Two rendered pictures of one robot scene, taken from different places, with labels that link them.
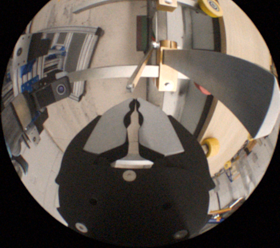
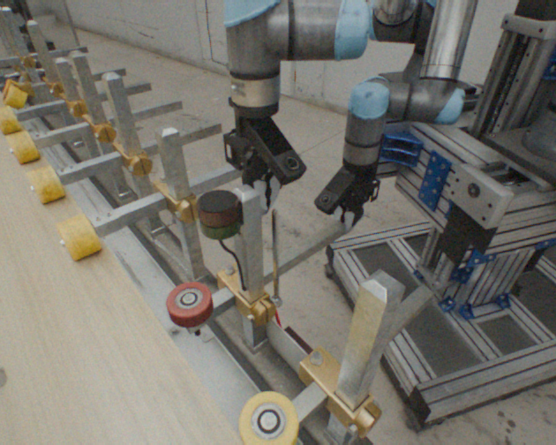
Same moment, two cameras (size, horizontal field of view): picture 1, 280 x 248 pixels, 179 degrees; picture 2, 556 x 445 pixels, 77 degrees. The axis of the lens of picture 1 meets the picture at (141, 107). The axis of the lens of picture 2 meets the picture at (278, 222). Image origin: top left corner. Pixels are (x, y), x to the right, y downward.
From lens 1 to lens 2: 0.56 m
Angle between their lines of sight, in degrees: 33
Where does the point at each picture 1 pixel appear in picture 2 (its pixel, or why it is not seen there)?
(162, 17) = not seen: hidden behind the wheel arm
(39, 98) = (344, 177)
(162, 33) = (278, 380)
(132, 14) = not seen: outside the picture
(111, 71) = (295, 252)
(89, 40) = (412, 365)
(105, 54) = not seen: hidden behind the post
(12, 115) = (358, 140)
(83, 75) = (319, 235)
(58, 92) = (326, 195)
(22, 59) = (458, 191)
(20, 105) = (356, 155)
